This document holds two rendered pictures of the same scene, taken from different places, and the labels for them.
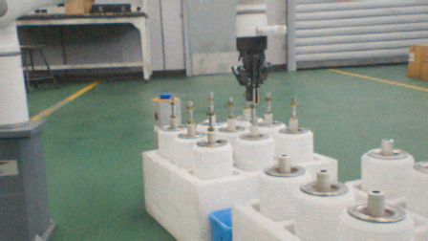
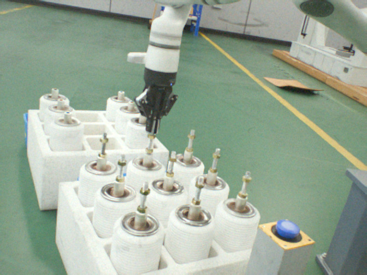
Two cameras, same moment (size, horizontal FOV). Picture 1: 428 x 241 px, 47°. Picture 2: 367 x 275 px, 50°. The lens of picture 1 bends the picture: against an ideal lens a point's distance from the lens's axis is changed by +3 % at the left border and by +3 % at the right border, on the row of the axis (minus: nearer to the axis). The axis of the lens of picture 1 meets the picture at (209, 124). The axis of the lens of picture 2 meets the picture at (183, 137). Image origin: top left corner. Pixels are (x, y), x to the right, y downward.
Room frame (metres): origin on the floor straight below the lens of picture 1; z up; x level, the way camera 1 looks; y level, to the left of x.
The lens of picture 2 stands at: (2.07, -0.14, 0.67)
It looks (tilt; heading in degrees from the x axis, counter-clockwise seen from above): 21 degrees down; 173
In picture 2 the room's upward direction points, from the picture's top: 10 degrees clockwise
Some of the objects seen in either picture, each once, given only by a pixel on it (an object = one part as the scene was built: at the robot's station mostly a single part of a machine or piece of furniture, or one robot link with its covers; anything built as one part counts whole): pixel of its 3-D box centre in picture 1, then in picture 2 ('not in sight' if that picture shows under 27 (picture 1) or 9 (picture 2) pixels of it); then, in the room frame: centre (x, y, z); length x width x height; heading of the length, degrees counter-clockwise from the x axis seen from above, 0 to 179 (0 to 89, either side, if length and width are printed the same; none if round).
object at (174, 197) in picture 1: (233, 186); (157, 245); (1.28, -0.06, 0.09); 0.39 x 0.39 x 0.18; 26
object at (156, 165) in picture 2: (253, 137); (147, 164); (1.18, -0.11, 0.25); 0.08 x 0.08 x 0.01
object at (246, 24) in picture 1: (257, 22); (157, 53); (1.16, -0.12, 0.53); 0.11 x 0.09 x 0.06; 45
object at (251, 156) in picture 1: (255, 172); (142, 195); (1.18, -0.11, 0.16); 0.10 x 0.10 x 0.18
